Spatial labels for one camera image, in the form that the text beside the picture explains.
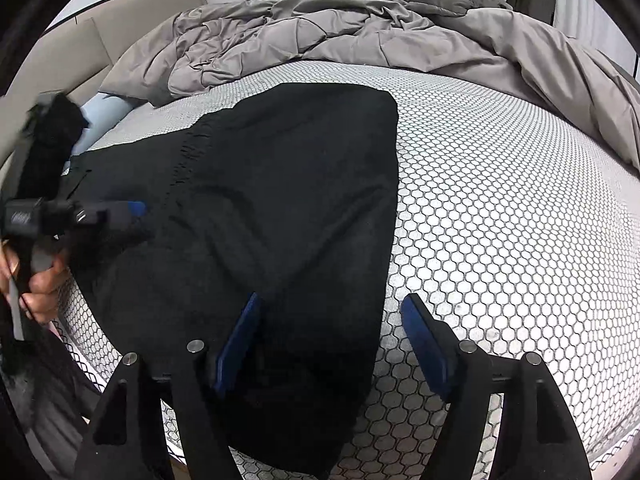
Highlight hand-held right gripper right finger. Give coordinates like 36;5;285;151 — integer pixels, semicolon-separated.
401;294;587;480

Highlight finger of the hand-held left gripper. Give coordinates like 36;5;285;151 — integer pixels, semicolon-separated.
102;200;147;231

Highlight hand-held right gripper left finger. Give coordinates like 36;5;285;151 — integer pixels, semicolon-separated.
75;291;264;480

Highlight black pants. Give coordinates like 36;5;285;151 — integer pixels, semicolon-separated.
65;84;399;478

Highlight person's left hand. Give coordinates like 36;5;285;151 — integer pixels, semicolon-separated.
0;245;72;326

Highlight light blue pillow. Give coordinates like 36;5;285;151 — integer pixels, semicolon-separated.
70;92;136;158

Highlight beige padded headboard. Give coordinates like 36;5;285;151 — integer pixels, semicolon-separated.
0;0;207;171

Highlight hexagon patterned bed mattress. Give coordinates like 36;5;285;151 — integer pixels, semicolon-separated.
55;62;640;480

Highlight grey duvet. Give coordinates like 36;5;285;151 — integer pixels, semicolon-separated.
100;0;640;171

